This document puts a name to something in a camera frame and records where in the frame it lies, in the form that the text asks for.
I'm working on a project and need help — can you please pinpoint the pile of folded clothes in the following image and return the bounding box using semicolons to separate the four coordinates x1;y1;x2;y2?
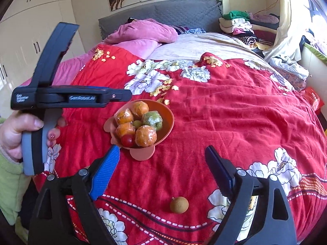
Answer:
218;10;280;50

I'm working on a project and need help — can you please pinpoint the white crumpled garment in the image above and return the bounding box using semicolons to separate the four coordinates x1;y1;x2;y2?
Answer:
268;55;309;79

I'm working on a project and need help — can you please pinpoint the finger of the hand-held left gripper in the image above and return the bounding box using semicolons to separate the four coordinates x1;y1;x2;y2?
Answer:
102;89;133;106

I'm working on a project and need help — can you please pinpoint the red floral blanket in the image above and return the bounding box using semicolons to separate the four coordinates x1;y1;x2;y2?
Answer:
33;45;325;245

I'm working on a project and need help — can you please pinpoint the pink quilt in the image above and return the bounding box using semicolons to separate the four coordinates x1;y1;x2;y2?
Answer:
20;19;179;87

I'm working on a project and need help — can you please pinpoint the grey padded headboard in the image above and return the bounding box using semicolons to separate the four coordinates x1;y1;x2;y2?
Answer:
98;0;224;40

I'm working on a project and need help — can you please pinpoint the cream curtain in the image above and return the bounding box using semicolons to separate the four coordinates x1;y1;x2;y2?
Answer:
263;0;311;59

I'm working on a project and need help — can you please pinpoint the person's left hand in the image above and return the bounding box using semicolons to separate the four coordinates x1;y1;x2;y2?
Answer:
0;112;67;162

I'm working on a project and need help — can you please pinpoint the orange-pink plastic bowl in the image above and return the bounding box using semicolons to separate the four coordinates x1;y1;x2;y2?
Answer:
103;99;175;162

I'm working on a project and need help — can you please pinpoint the red bag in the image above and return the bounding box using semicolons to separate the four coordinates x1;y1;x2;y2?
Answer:
301;87;325;113

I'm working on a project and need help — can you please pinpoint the cream wardrobe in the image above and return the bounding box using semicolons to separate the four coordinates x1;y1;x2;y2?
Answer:
0;0;86;102

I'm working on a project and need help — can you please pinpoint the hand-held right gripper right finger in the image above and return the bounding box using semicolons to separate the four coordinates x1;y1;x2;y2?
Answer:
204;145;298;245

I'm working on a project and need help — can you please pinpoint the beige bed sheet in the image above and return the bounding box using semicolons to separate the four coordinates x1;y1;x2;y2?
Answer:
147;32;271;64

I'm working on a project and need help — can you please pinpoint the person's left forearm green sleeve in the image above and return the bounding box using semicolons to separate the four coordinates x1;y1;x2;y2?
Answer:
0;143;32;226

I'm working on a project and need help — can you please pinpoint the brown fruit with stem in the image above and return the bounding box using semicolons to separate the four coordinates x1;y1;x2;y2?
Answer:
170;196;189;213

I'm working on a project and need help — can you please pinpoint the red tomato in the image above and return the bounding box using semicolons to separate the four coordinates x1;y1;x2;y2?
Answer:
121;134;135;147

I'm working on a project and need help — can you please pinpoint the plastic-wrapped green orange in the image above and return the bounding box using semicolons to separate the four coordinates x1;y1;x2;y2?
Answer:
142;110;163;131

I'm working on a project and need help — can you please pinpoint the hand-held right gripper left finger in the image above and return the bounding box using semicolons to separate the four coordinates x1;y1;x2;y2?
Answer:
28;144;121;245

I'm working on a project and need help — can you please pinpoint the green cloth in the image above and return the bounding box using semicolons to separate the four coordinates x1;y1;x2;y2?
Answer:
304;42;327;62

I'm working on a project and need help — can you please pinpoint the dark patterned pillow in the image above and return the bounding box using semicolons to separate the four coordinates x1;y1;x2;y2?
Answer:
176;25;206;35

